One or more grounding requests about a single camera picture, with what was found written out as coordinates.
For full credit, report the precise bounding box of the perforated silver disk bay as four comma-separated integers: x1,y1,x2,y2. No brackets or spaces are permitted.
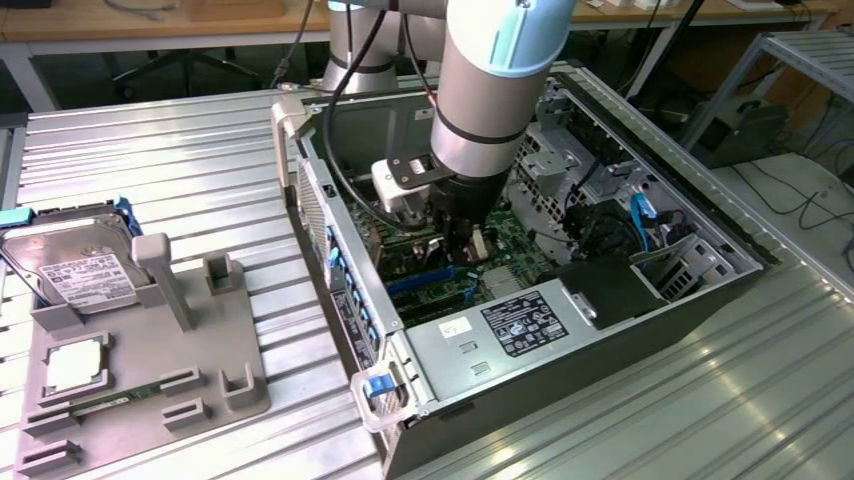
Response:
506,124,606,251

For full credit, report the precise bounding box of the green motherboard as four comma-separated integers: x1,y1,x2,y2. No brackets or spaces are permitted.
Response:
333,159,569,326

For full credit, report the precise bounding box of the black office chair base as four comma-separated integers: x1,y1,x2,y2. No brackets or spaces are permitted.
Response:
110,47,263,99

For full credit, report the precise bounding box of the cyan plastic tab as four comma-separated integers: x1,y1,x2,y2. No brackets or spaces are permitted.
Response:
0,207,36,230

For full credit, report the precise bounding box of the black box device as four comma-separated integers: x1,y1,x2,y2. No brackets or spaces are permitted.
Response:
693,97,793,169

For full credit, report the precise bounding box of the silver hard disk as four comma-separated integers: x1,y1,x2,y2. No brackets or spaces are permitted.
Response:
0,212,153,316

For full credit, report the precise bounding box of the grey parts rack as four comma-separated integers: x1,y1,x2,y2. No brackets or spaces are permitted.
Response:
14,232,273,476

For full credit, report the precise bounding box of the grey metal shelf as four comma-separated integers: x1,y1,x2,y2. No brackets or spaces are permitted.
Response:
680,29,854,151

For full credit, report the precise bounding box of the black wire bundle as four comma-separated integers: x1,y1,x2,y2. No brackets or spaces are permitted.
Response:
560,149,636,264

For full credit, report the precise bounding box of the small silver disk bay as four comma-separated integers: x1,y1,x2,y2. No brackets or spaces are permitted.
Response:
630,234,733,301

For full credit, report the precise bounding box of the grey dangling cable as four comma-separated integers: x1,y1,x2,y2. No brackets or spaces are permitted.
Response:
271,0,315,92

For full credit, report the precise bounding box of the silver chipset heatsink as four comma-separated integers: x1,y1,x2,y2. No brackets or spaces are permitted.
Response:
481,267,529,296

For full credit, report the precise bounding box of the black graphics card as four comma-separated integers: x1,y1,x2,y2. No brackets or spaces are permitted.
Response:
370,227,499,271

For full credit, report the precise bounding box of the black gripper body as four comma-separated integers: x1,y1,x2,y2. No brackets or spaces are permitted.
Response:
429,171,507,239

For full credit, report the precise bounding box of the black cable on side table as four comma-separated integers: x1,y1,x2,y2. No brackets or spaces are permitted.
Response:
730,162,854,231

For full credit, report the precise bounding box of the open black PC case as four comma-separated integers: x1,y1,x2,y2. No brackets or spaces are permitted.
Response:
270,59,782,480

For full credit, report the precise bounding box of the blue disk caddy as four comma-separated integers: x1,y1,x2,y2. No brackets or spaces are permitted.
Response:
110,196,146,240

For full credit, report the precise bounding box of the silver CPU chip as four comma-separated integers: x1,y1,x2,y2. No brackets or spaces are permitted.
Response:
43,342,109,391

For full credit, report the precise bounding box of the blue case latch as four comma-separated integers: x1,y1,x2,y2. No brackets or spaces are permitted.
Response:
362,375,397,400

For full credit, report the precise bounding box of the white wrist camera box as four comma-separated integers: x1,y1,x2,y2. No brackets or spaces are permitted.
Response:
370,152,450,229

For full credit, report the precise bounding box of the blue flat wire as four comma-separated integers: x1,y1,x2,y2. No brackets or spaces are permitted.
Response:
629,192,660,256

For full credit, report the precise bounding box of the black expansion slot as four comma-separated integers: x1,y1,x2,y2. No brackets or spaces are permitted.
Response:
393,291,467,310
398,303,470,324

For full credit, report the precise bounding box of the grey coiled cable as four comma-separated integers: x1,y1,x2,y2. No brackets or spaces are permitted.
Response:
103,0,182,24

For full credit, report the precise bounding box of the black camera cable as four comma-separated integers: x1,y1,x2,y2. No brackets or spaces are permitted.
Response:
325,7,429,234

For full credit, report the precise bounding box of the wooden desk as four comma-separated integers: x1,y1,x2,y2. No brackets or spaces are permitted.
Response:
0,0,836,114

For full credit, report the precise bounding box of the silver power supply unit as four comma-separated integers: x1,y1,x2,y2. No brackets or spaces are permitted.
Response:
403,277,602,406

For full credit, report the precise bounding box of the green loose RAM stick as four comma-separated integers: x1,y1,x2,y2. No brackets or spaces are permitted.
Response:
66,384,167,416

